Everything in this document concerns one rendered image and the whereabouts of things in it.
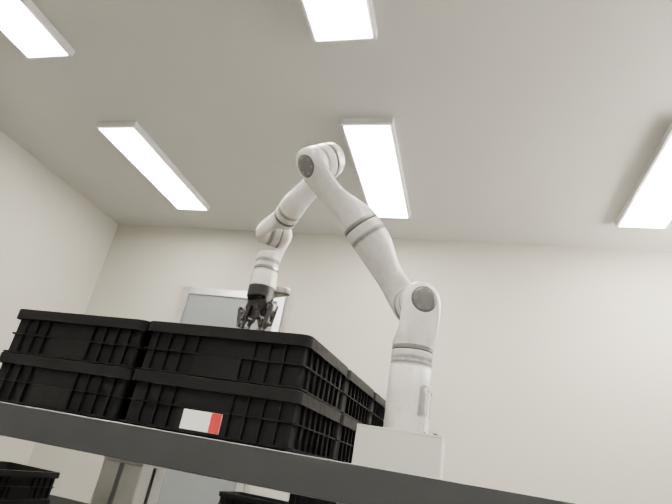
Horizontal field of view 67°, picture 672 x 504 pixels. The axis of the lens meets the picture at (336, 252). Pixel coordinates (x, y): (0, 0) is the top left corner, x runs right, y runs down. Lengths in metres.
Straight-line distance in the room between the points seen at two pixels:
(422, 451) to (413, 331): 0.25
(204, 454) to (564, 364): 3.93
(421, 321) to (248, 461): 0.62
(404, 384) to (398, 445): 0.13
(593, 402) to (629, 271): 1.14
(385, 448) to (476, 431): 3.23
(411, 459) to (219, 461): 0.49
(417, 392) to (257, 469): 0.55
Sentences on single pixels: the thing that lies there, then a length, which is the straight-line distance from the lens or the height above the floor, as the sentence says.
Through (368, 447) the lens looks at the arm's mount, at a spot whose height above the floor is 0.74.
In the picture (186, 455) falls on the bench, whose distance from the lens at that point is 0.66.
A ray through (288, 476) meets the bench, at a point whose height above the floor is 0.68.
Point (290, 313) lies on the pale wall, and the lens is 4.70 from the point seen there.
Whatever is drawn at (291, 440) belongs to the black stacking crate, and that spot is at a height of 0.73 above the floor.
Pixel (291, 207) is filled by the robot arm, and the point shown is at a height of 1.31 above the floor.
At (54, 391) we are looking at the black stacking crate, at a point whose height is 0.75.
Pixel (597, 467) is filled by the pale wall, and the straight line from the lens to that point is 4.34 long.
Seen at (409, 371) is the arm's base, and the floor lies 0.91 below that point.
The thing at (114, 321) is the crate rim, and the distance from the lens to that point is 1.28.
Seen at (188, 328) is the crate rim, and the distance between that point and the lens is 1.16.
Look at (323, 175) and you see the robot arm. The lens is 1.21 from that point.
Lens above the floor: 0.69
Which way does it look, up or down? 23 degrees up
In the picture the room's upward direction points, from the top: 10 degrees clockwise
